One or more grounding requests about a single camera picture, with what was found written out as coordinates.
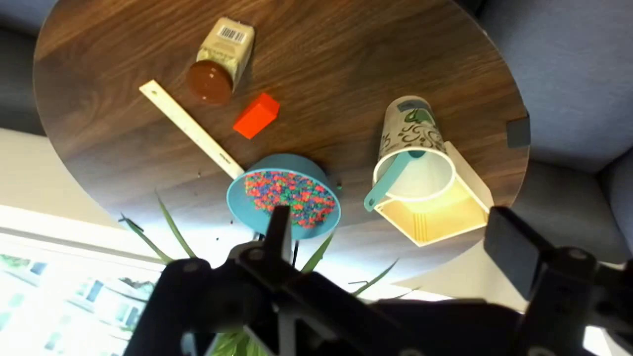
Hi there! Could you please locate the blue bowl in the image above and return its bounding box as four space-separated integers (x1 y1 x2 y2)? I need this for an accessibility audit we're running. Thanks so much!
225 153 344 242

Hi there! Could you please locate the dark grey armchair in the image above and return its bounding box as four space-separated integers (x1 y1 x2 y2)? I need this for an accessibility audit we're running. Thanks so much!
0 0 63 137

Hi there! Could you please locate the white printed paper cup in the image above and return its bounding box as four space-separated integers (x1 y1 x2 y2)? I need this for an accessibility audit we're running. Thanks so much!
372 95 459 206

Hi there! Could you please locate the green spiky plant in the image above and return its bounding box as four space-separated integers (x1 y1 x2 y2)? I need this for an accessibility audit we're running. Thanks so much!
117 194 403 356

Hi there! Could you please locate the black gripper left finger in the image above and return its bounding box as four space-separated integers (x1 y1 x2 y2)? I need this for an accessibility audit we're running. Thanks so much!
124 204 372 356

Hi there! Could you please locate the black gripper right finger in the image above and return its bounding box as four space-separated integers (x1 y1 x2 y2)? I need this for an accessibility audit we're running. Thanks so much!
482 204 633 356

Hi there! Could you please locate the square pale wooden box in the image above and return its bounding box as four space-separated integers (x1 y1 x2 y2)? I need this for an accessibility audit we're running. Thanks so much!
372 139 494 250

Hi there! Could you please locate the pale wooden ruler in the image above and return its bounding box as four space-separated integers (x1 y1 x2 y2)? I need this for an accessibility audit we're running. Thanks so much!
136 79 245 182

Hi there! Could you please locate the spice jar with brown lid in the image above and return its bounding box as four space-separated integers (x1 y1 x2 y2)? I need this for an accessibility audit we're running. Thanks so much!
184 16 257 107

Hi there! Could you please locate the orange block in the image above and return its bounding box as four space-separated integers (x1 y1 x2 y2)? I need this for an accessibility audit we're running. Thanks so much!
231 91 283 141

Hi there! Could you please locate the black tape patch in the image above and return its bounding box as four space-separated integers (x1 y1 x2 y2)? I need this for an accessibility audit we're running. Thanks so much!
504 117 532 151

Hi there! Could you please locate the grey sofa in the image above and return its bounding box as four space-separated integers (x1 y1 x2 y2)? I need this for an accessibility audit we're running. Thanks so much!
461 0 633 265

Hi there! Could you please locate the colourful cereal heap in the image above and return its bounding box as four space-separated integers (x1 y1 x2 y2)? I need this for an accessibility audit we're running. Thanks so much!
243 168 338 232

